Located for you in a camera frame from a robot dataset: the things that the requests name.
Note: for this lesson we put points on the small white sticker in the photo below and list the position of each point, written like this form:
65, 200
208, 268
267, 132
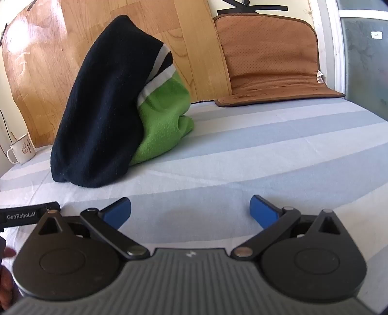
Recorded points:
376, 35

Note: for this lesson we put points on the white door frame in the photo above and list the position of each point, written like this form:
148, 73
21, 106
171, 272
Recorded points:
329, 45

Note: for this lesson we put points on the brown perforated seat cushion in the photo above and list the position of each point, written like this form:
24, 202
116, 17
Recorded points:
266, 51

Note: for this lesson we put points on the navy green knit sweater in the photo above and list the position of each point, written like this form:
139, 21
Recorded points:
100, 106

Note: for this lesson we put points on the blue white striped bed sheet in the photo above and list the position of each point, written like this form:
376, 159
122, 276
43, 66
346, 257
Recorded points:
257, 151

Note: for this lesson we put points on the person's left hand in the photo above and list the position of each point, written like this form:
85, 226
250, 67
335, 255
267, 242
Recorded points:
5, 281

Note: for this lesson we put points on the white enamel mug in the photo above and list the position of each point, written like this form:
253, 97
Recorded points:
22, 150

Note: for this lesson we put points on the frosted glass door pane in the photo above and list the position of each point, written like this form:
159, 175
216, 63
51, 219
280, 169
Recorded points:
366, 66

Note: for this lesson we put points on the wood-pattern vinyl sheet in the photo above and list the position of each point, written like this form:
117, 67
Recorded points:
45, 60

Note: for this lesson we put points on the black tape strip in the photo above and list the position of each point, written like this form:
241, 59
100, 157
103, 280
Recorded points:
272, 8

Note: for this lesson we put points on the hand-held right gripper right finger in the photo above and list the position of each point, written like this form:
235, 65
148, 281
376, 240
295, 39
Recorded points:
263, 212

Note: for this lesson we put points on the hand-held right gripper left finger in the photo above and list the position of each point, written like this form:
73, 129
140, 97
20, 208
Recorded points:
116, 212

